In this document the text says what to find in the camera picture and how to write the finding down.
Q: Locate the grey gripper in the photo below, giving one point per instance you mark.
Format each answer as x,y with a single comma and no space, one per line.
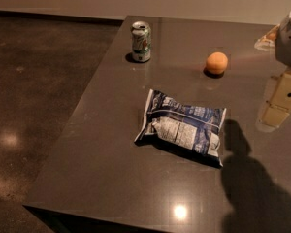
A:
289,41

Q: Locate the green soda can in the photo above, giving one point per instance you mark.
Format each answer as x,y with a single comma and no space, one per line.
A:
141,41

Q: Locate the white snack packet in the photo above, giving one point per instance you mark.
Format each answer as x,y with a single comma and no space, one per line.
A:
267,41

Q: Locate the orange fruit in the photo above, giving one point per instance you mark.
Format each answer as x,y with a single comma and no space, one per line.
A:
217,63

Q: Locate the blue chip bag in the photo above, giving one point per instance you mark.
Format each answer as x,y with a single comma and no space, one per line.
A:
193,128

